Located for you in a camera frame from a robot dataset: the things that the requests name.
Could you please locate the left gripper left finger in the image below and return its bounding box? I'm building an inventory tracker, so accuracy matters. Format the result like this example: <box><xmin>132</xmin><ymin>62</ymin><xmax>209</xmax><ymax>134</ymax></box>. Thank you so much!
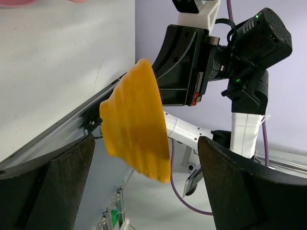
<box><xmin>0</xmin><ymin>135</ymin><xmax>95</xmax><ymax>230</ymax></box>

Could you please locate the pink plastic cup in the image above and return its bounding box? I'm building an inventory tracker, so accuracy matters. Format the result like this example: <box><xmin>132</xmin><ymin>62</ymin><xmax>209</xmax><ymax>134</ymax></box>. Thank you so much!
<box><xmin>69</xmin><ymin>0</ymin><xmax>87</xmax><ymax>3</ymax></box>

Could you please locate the yellow ribbed bowl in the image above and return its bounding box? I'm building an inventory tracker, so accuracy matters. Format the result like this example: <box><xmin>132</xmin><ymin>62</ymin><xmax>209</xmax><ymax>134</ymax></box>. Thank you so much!
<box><xmin>99</xmin><ymin>58</ymin><xmax>171</xmax><ymax>184</ymax></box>

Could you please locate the pink round plate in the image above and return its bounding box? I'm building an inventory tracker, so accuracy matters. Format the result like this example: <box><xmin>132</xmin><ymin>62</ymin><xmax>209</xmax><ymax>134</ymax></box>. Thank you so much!
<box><xmin>0</xmin><ymin>0</ymin><xmax>35</xmax><ymax>9</ymax></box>

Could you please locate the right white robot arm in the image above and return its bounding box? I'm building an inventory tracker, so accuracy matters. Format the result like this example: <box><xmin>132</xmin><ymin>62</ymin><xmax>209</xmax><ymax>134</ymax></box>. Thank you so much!
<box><xmin>153</xmin><ymin>8</ymin><xmax>293</xmax><ymax>158</ymax></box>

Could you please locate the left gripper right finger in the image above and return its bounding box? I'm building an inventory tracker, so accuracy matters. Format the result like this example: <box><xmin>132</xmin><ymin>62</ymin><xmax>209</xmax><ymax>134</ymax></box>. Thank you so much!
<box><xmin>198</xmin><ymin>136</ymin><xmax>307</xmax><ymax>230</ymax></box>

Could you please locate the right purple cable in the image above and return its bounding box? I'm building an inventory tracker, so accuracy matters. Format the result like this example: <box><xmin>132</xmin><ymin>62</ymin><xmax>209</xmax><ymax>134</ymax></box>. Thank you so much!
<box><xmin>170</xmin><ymin>0</ymin><xmax>271</xmax><ymax>216</ymax></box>

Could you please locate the aluminium frame rail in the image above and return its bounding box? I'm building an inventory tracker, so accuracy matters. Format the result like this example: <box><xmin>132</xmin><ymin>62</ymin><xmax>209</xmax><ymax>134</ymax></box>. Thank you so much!
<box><xmin>0</xmin><ymin>80</ymin><xmax>132</xmax><ymax>230</ymax></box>

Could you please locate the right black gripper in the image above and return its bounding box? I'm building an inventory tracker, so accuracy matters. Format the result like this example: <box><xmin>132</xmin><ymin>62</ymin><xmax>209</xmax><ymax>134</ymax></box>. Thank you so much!
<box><xmin>152</xmin><ymin>24</ymin><xmax>234</xmax><ymax>106</ymax></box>

